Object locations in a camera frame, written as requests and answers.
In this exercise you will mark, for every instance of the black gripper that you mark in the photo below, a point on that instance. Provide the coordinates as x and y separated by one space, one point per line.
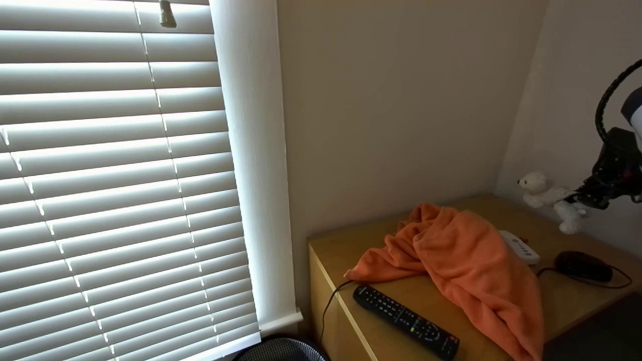
617 171

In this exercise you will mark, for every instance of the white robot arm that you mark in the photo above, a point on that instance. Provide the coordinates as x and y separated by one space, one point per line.
632 113

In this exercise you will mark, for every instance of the black computer mouse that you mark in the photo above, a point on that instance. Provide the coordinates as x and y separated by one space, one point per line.
575 263

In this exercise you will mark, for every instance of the wooden dresser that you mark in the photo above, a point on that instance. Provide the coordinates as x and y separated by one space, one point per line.
351 333

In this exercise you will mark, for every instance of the white handheld controller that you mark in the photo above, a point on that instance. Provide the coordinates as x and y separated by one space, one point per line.
519 249

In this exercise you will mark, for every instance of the orange fleece cloth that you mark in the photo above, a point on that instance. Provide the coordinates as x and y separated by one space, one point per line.
472 266

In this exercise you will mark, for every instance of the black tv remote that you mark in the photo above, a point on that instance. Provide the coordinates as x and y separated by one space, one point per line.
407 321

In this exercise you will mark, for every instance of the black round bin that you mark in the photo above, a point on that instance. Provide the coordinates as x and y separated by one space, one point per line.
282 349

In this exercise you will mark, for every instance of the white window blinds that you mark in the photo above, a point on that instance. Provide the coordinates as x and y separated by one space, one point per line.
121 232

